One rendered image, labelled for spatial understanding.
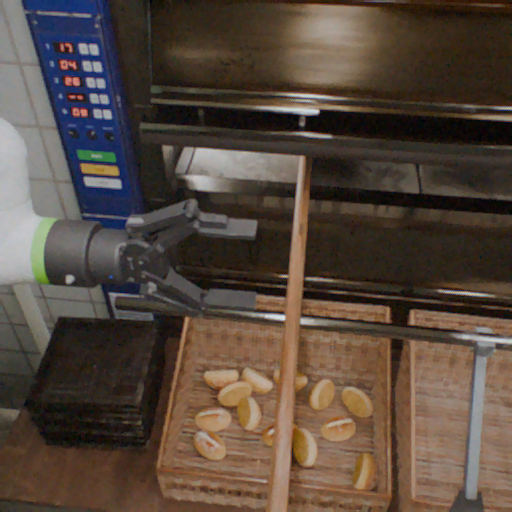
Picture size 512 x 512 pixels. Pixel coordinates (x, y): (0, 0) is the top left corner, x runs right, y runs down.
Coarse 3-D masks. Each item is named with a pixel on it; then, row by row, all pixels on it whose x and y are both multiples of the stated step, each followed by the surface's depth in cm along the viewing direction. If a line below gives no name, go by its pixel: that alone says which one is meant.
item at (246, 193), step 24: (192, 192) 140; (216, 192) 140; (240, 192) 139; (264, 192) 139; (288, 192) 139; (312, 192) 139; (336, 192) 139; (360, 192) 139; (384, 192) 139; (384, 216) 138; (408, 216) 137; (432, 216) 136; (456, 216) 135; (480, 216) 134; (504, 216) 133
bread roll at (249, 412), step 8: (240, 400) 160; (248, 400) 158; (240, 408) 159; (248, 408) 156; (256, 408) 157; (240, 416) 158; (248, 416) 155; (256, 416) 155; (248, 424) 155; (256, 424) 155
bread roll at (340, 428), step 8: (328, 424) 154; (336, 424) 154; (344, 424) 154; (352, 424) 155; (320, 432) 156; (328, 432) 154; (336, 432) 153; (344, 432) 154; (352, 432) 155; (336, 440) 154
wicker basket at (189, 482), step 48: (192, 336) 164; (240, 336) 166; (336, 336) 162; (192, 384) 169; (336, 384) 169; (384, 384) 145; (192, 432) 158; (240, 432) 158; (384, 432) 143; (192, 480) 138; (240, 480) 134; (336, 480) 149; (384, 480) 137
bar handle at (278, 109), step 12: (204, 108) 113; (216, 108) 113; (228, 108) 112; (240, 108) 112; (252, 108) 112; (264, 108) 111; (276, 108) 111; (288, 108) 111; (300, 108) 111; (312, 108) 111; (204, 120) 115; (300, 120) 112
